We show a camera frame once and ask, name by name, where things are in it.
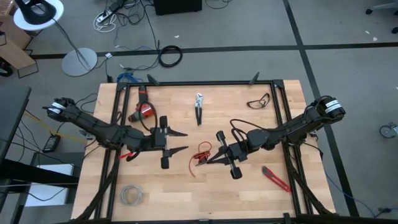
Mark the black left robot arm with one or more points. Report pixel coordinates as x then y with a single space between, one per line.
93 124

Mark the black wheel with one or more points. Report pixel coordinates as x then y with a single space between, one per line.
4 71

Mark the black desk leg beam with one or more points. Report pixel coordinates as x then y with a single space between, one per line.
37 172

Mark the black frame clamp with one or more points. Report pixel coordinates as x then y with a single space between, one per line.
254 78
153 80

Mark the black floor box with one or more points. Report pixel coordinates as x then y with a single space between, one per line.
177 6

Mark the white box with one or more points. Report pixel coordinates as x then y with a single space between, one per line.
46 186

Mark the grey chair caster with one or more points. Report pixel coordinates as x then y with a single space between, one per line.
388 130

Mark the red black power drill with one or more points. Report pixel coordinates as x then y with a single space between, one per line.
142 96

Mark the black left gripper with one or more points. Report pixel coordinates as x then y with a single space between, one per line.
163 140

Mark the floor lamp with round base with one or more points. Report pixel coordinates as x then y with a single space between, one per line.
79 62

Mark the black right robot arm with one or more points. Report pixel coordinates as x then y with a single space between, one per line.
295 126

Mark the clear safety glasses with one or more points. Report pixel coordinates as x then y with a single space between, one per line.
255 104

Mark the white power strip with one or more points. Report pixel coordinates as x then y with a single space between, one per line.
104 17

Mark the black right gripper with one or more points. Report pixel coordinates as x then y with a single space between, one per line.
236 152

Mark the office chair base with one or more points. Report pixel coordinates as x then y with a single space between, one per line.
382 6

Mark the grey black pliers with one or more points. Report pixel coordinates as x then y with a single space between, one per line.
199 99

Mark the black desk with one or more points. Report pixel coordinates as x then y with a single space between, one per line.
12 118

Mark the black power adapter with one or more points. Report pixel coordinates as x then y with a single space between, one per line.
51 143

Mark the red utility knife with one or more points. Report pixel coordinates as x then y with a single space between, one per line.
276 180

